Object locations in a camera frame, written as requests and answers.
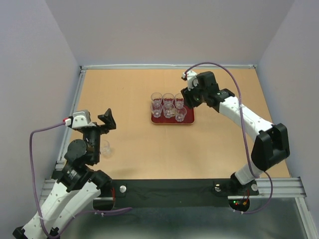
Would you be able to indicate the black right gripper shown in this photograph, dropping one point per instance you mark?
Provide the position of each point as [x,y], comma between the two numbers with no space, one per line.
[188,97]

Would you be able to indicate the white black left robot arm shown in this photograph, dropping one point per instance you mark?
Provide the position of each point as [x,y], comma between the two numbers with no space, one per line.
[77,184]

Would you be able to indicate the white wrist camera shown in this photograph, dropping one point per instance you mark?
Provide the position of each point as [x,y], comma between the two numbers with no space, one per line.
[78,119]
[191,78]

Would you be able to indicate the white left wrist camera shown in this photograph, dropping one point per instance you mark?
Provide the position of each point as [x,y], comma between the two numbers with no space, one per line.
[78,119]

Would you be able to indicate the clear faceted glass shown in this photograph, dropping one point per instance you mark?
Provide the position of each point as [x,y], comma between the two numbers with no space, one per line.
[180,114]
[156,110]
[105,149]
[156,98]
[179,101]
[168,98]
[169,110]

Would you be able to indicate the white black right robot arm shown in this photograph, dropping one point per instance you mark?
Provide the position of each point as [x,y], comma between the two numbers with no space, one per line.
[271,142]

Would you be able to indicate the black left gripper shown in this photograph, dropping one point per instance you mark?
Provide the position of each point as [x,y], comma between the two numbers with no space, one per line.
[108,118]

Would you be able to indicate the white round knob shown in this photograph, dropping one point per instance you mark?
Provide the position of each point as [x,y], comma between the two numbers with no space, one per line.
[122,189]

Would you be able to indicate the red lacquer tray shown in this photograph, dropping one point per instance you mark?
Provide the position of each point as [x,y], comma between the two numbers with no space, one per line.
[189,118]

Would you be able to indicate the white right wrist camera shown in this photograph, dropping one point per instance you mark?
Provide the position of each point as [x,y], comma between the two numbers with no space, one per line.
[191,78]

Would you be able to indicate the aluminium table frame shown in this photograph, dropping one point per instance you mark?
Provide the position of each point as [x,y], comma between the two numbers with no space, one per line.
[78,185]

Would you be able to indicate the black base cloth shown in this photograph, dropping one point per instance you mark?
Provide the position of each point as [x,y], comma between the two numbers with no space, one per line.
[164,193]

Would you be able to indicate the metal front plate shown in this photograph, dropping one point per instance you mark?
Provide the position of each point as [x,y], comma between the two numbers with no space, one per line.
[279,220]

